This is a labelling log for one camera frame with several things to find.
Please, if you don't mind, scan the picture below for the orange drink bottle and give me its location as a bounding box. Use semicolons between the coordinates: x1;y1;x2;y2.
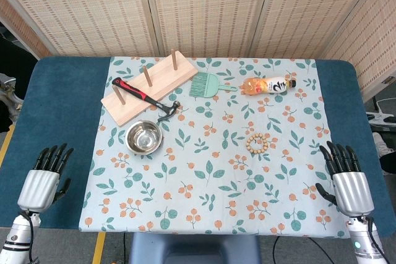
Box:
242;74;297;98

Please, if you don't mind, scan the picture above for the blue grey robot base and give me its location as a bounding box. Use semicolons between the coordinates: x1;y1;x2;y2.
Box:
128;232;262;264

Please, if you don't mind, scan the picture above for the black floor cable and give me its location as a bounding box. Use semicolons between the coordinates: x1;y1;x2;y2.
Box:
271;235;281;264

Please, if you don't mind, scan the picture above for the white shoe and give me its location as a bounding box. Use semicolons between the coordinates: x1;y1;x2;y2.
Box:
372;132;396;156

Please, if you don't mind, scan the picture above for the stainless steel bowl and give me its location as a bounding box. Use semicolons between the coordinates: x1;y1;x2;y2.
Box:
125;120;163;156

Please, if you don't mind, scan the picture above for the white stand base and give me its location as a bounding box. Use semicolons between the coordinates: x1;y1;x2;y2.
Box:
366;95;396;127

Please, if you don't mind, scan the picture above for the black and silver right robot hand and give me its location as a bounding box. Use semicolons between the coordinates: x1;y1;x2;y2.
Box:
315;140;375;218

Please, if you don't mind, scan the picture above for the wooden bead bracelet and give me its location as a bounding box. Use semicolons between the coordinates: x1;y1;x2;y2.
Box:
245;132;270;155

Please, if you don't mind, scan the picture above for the wooden board with three pegs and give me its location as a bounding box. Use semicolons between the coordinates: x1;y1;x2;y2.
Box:
100;48;199;127

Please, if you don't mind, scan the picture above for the red and black claw hammer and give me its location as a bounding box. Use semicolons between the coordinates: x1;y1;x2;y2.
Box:
111;77;181;123

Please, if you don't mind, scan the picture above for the dark blue felt table cover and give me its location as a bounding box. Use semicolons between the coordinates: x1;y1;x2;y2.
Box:
0;56;396;239

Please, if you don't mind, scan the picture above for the mint green plastic brush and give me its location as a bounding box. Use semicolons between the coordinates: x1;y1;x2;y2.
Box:
189;72;239;98

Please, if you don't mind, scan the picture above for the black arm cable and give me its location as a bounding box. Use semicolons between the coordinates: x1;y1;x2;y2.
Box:
19;210;40;263
364;215;390;263

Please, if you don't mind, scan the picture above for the floral leaf print tablecloth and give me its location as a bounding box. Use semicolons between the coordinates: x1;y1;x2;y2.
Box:
77;56;353;236

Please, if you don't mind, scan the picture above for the woven bamboo screen panel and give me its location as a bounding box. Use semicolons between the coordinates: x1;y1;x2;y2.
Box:
321;0;396;103
141;0;275;59
0;0;53;59
249;0;384;59
0;0;160;58

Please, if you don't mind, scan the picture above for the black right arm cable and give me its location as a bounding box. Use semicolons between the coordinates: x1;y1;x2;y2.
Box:
364;215;390;263

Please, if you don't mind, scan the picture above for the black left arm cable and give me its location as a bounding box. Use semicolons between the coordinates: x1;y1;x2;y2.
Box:
19;210;40;263

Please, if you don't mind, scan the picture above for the shiny metal frame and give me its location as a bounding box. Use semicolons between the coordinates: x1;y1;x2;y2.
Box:
0;73;24;120

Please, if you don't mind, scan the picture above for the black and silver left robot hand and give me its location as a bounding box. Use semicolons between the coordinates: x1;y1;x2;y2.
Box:
17;143;74;214

